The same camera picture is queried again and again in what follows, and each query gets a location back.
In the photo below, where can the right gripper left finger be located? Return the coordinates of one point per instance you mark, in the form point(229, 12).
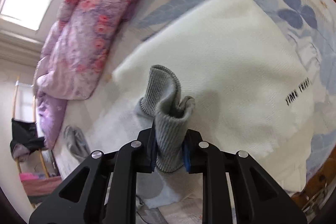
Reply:
point(102, 189)

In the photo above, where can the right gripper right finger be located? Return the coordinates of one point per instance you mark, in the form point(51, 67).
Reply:
point(236, 188)

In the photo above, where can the grey hooded sweatshirt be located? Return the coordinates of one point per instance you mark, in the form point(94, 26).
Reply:
point(143, 96)

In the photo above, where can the wooden clothes rack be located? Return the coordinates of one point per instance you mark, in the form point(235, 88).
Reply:
point(18, 164)

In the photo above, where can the black garment on rack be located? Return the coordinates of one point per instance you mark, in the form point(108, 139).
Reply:
point(25, 140)

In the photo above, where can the cream folded garment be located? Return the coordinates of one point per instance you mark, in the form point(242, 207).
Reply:
point(251, 91)

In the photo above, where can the purple floral quilt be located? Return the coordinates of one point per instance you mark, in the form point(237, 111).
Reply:
point(74, 56)

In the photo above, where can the floral bed sheet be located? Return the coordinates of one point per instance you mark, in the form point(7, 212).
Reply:
point(308, 25)

